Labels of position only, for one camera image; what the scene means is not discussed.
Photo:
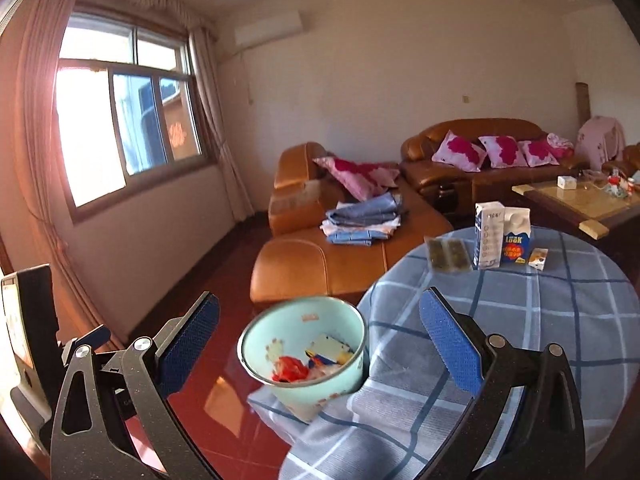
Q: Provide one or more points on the pink floral pillow on chaise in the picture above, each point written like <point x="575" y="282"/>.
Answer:
<point x="363" y="180"/>

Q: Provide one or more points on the wooden coffee table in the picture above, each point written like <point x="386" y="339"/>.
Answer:
<point x="609" y="222"/>

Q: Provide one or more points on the pink blanket on chair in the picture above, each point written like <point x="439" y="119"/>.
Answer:
<point x="600" y="139"/>

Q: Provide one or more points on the white tall carton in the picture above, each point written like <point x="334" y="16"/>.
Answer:
<point x="489" y="222"/>

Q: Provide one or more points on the light green enamel basin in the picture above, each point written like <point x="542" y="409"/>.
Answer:
<point x="287" y="329"/>

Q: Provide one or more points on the white tissue box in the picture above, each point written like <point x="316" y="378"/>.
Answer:
<point x="566" y="183"/>

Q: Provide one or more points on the yellow sponge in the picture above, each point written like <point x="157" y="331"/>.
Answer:
<point x="325" y="350"/>

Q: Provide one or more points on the brown leather chaise sofa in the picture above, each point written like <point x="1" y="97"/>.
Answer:
<point x="309" y="255"/>

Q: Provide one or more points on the pink floral pillow middle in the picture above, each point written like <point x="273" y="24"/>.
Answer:
<point x="503" y="152"/>

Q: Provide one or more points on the pink floral pillow right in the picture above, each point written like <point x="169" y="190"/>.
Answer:
<point x="537" y="154"/>

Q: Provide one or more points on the brown leather armchair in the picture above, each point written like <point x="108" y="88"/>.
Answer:
<point x="627" y="163"/>

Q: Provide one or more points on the brown leather long sofa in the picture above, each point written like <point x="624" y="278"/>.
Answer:
<point x="454" y="192"/>

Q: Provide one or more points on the folded blue clothes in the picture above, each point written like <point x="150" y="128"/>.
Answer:
<point x="363" y="223"/>

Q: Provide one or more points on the window with frame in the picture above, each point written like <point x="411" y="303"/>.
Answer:
<point x="129" y="117"/>

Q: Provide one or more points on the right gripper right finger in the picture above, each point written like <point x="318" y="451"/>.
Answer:
<point x="524" y="420"/>

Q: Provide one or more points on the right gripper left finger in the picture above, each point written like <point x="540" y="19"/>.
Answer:
<point x="113" y="419"/>

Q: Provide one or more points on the small snack wrapper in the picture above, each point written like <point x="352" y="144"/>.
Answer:
<point x="538" y="258"/>

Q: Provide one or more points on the blue plaid tablecloth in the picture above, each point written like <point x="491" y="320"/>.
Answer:
<point x="408" y="405"/>

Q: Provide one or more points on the white air conditioner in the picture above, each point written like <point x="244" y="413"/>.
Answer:
<point x="269" y="29"/>

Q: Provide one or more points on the red plastic bag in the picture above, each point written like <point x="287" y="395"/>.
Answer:
<point x="288" y="369"/>

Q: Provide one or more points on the blue Look milk carton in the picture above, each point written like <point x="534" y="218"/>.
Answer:
<point x="516" y="235"/>

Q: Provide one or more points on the pink floral pillow left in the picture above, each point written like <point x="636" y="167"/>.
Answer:
<point x="460" y="152"/>

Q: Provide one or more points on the clear printed plastic bag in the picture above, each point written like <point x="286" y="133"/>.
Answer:
<point x="321" y="371"/>

